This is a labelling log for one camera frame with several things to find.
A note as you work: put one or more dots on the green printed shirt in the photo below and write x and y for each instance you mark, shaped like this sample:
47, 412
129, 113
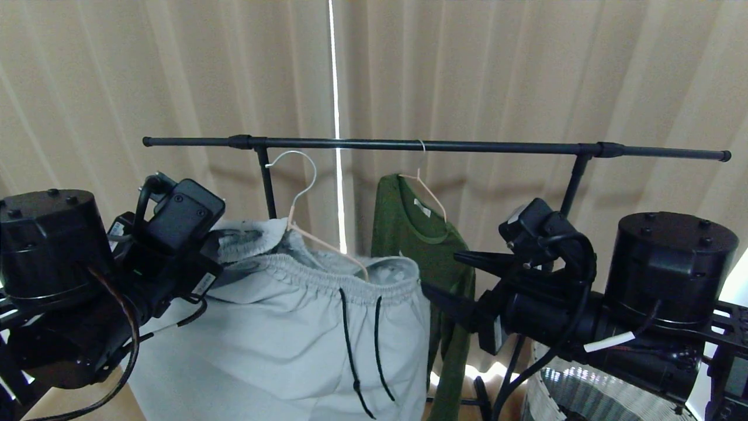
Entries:
409, 234

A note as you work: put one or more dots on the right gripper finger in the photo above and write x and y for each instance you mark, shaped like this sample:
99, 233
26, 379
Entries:
456, 307
485, 262

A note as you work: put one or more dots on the beige curtain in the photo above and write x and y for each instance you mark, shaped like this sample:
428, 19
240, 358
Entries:
526, 70

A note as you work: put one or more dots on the pale grey shorts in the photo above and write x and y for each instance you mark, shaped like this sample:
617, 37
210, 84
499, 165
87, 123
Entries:
263, 339

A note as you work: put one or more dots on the pink clothes hanger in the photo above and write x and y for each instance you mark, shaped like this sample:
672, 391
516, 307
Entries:
435, 199
327, 244

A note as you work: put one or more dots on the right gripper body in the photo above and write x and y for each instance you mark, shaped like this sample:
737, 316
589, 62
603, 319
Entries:
555, 316

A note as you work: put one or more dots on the white laundry basket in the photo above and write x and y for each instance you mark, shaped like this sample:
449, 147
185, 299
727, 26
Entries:
584, 397

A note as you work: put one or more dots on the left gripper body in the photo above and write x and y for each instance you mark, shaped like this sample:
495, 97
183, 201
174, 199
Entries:
163, 280

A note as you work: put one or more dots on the black clothes rack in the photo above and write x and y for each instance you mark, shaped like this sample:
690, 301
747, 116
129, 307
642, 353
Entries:
467, 145

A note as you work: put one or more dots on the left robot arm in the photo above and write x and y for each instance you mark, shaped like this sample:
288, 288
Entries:
52, 245

